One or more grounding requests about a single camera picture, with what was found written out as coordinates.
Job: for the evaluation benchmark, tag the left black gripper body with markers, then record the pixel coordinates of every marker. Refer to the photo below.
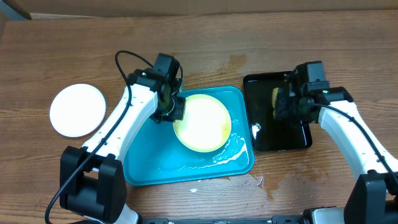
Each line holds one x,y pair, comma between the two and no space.
170,111

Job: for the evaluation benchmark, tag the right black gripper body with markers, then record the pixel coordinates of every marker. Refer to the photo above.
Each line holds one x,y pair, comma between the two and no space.
291,109

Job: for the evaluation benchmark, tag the green yellow sponge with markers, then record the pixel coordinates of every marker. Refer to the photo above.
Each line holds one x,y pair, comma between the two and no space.
274,99

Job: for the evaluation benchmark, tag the yellow plate with stain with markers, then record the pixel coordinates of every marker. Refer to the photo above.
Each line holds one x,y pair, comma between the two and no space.
206,124

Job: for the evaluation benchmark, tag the white plate with stain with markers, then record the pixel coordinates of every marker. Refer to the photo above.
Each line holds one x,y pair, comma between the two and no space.
77,110

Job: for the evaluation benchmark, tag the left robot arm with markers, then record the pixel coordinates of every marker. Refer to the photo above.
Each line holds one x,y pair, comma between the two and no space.
92,182

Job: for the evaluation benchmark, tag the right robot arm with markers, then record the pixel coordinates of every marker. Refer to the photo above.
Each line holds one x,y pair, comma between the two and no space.
373,167

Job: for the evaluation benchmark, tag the black rectangular tray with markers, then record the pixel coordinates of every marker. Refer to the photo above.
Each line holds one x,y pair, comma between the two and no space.
267,133

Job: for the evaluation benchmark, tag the teal plastic tray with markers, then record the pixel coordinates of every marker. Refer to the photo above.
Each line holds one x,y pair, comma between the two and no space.
156,156

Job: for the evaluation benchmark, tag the cardboard backdrop panel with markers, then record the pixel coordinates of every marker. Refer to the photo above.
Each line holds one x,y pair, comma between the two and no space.
21,9

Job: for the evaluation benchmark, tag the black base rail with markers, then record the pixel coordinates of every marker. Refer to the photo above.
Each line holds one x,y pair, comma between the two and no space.
279,219

